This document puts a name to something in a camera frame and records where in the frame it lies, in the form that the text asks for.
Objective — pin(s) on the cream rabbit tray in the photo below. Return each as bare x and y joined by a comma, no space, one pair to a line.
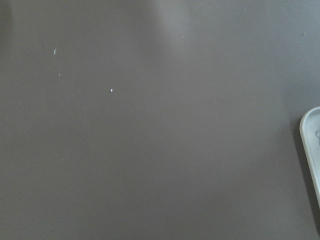
309,129

